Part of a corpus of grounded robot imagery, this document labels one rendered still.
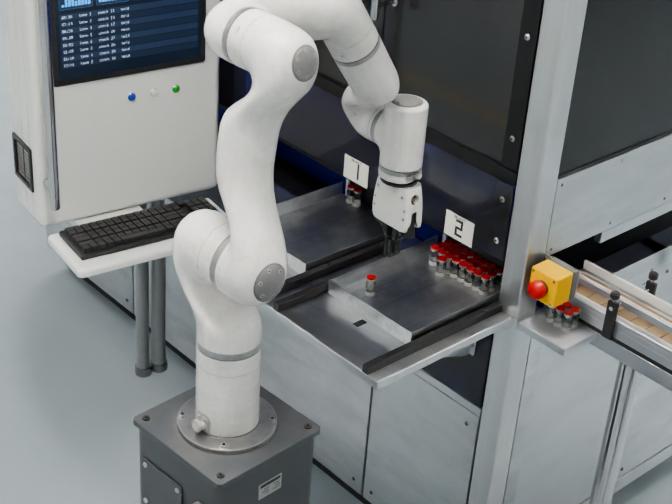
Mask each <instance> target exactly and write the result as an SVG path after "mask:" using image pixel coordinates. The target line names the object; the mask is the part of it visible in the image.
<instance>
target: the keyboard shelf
mask: <svg viewBox="0 0 672 504"><path fill-rule="evenodd" d="M205 199H207V200H208V201H209V202H210V203H211V204H212V205H213V206H215V207H216V209H217V210H219V211H220V212H221V213H223V214H225V215H227V214H226V213H225V212H224V211H223V210H222V209H220V208H219V207H218V206H217V205H216V204H215V203H214V202H213V201H211V200H210V199H209V198H205ZM140 210H143V209H142V208H141V207H140V206H139V205H137V206H133V207H128V208H124V209H120V210H115V211H111V212H107V213H103V214H98V215H94V216H90V217H85V218H81V219H77V220H72V221H69V222H70V224H71V225H72V226H76V225H79V226H80V225H81V224H85V223H87V224H88V223H89V222H93V221H94V222H95V221H98V220H102V221H103V219H106V218H111V217H115V216H117V217H118V216H119V215H123V214H124V215H125V214H127V213H132V212H136V211H139V212H140ZM48 243H49V245H50V246H51V247H52V248H53V249H54V250H55V251H56V253H57V254H58V255H59V256H60V257H61V258H62V260H63V261H64V262H65V263H66V264H67V265H68V266H69V268H70V269H71V270H72V271H73V272H74V273H75V274H76V276H77V277H79V278H85V277H89V276H93V275H97V274H101V273H104V272H108V271H112V270H116V269H120V268H124V267H128V266H132V265H135V264H139V263H143V262H147V261H151V260H155V259H159V258H163V257H166V256H170V255H173V253H172V245H173V238H171V239H167V240H163V241H159V242H155V243H151V244H147V245H143V246H139V247H135V248H131V249H127V250H123V251H119V252H115V253H111V254H107V255H103V256H99V257H95V258H91V259H87V260H81V259H80V258H79V257H78V255H77V254H76V253H75V252H74V251H73V250H72V249H71V248H70V247H69V245H68V244H67V243H66V242H65V241H64V240H63V239H62V238H61V236H60V235H59V233H57V234H52V235H50V236H49V237H48Z"/></svg>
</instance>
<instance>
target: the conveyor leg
mask: <svg viewBox="0 0 672 504"><path fill-rule="evenodd" d="M618 361H619V360H618ZM640 375H641V373H639V372H637V371H636V370H634V369H632V368H631V367H629V366H627V365H625V364H624V363H622V362H620V361H619V365H618V370H617V375H616V379H615V384H614V389H613V393H612V398H611V402H610V407H609V412H608V416H607V421H606V426H605V430H604V435H603V440H602V444H601V449H600V454H599V458H598V463H597V467H596V472H595V477H594V481H593V486H592V491H591V495H590V500H589V504H611V502H612V498H613V493H614V489H615V485H616V480H617V476H618V471H619V467H620V463H621V458H622V454H623V449H624V445H625V441H626V436H627V432H628V427H629V423H630V419H631V414H632V410H633V405H634V401H635V397H636V392H637V388H638V383H639V379H640Z"/></svg>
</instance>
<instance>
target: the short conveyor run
mask: <svg viewBox="0 0 672 504"><path fill-rule="evenodd" d="M583 268H584V269H586V270H585V271H582V272H581V273H580V276H579V281H578V286H577V292H576V296H574V299H572V300H570V301H567V302H570V303H571V304H572V307H573V306H576V307H579V308H580V313H579V314H580V317H579V322H580V323H581V324H583V325H585V326H587V327H588V328H590V329H592V330H594V331H595V332H596V333H597V335H596V340H594V341H592V342H590V343H589V344H591V345H593V346H595V347H596V348H598V349H600V350H601V351H603V352H605V353H607V354H608V355H610V356H612V357H613V358H615V359H617V360H619V361H620V362H622V363H624V364H625V365H627V366H629V367H631V368H632V369H634V370H636V371H637V372H639V373H641V374H643V375H644V376H646V377H648V378H649V379H651V380H653V381H655V382H656V383H658V384H660V385H661V386H663V387H665V388H667V389H668V390H670V391H672V305H671V304H669V303H667V302H665V301H664V300H662V299H660V298H658V297H656V296H655V293H656V289H657V285H658V284H657V283H655V282H654V281H655V280H657V279H658V276H659V274H658V273H657V272H656V271H651V272H649V276H648V278H649V279H650V280H647V281H646V286H645V289H641V288H639V287H637V286H635V285H633V284H632V283H630V282H628V281H626V280H624V279H622V278H620V277H618V276H617V275H615V274H613V273H611V272H609V271H607V270H605V269H603V268H601V267H600V266H598V265H596V264H594V263H592V262H590V261H588V260H585V261H584V266H583Z"/></svg>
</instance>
